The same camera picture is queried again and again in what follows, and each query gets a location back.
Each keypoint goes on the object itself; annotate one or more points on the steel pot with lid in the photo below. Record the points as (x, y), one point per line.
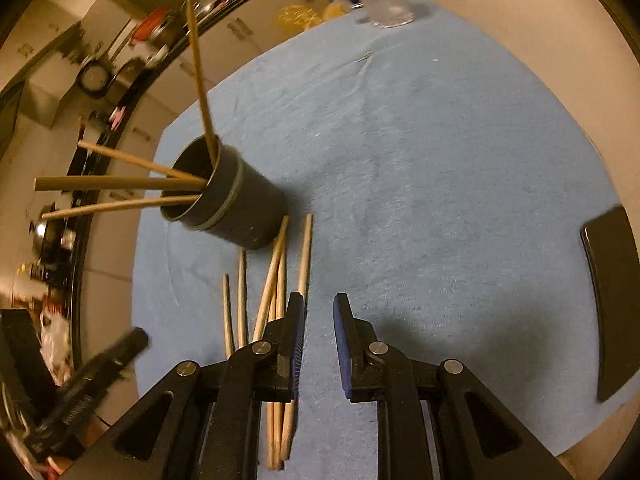
(53, 241)

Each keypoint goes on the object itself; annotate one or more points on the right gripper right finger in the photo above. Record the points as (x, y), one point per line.
(434, 421)

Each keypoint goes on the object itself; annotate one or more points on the yellow plastic bag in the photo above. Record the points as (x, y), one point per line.
(297, 18)

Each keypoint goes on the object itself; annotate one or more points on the black utensil cup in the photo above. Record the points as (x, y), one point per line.
(238, 203)

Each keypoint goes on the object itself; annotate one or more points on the wooden chopstick four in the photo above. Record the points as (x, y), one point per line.
(229, 347)

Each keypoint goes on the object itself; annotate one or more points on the wooden chopstick three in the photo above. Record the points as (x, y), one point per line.
(118, 206)

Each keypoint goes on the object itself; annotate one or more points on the blue table cloth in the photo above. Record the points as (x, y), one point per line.
(448, 187)

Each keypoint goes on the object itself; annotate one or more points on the rice cooker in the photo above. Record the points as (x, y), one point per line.
(98, 81)

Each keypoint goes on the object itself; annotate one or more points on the wooden chopstick eight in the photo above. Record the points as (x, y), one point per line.
(241, 314)

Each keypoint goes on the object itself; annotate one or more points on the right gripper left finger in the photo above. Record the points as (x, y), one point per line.
(202, 422)

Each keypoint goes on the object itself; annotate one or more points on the wooden chopstick six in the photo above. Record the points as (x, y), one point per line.
(302, 287)

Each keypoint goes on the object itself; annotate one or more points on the wooden chopstick one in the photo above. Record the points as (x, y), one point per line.
(137, 161)

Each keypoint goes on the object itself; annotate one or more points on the black phone on table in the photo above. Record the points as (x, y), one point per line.
(613, 262)

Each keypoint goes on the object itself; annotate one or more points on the wooden chopstick seven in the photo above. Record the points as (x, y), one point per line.
(209, 132)

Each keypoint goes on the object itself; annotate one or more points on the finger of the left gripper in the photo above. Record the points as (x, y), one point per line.
(84, 392)

